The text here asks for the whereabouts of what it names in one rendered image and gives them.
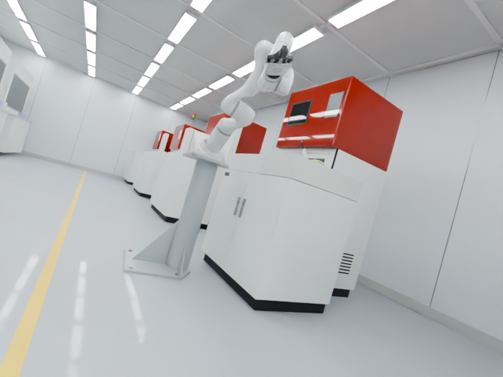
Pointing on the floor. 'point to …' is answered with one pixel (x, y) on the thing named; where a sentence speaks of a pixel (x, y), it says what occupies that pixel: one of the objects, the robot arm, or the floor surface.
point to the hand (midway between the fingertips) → (284, 51)
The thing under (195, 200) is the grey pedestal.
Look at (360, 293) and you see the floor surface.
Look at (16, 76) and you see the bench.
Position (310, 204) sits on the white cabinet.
